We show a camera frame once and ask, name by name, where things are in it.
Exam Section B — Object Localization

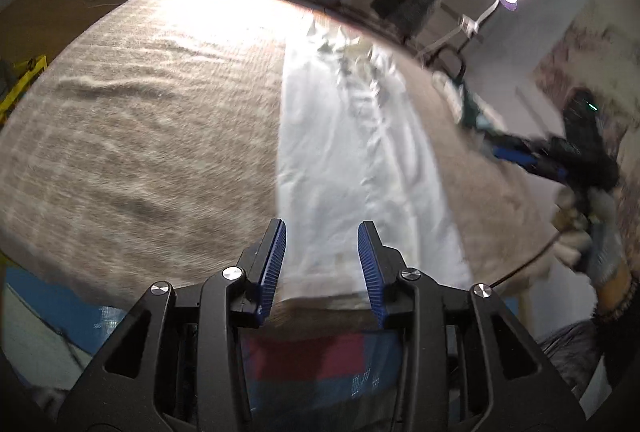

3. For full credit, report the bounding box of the yellow frame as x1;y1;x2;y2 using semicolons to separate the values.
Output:
0;55;48;125

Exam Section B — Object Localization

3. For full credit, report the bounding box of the person's right hand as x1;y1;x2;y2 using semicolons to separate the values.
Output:
551;184;625;283

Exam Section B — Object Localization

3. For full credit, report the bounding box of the patterned wall hanging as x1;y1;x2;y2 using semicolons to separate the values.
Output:
532;0;640;147

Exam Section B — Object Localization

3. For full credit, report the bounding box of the teal cloth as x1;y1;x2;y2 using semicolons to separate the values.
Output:
432;70;501;135

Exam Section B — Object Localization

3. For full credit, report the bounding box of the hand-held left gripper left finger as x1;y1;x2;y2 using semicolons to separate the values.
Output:
60;218;287;432

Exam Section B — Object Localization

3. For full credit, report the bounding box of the black cable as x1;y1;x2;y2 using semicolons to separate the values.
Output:
487;227;571;289

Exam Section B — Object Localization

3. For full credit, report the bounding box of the crumpled light cloth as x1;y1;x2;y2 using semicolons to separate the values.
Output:
304;18;398;95

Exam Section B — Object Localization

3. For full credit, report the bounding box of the person's right forearm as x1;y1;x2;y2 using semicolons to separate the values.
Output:
592;257;640;323

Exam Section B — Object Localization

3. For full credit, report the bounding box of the beige textured blanket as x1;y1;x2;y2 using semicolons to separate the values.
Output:
0;0;563;307

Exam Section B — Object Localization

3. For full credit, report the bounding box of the grey cloth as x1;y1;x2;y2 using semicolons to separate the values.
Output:
537;319;618;395

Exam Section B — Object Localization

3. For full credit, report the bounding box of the white garment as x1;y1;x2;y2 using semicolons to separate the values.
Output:
274;12;476;310

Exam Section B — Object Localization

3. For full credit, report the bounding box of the blue and red foam mat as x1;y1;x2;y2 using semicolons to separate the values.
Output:
0;266;523;432

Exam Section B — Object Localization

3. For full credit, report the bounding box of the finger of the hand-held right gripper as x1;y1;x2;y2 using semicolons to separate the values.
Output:
487;132;568;183

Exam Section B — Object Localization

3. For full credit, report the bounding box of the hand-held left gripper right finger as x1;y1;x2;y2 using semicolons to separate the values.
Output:
356;220;587;432

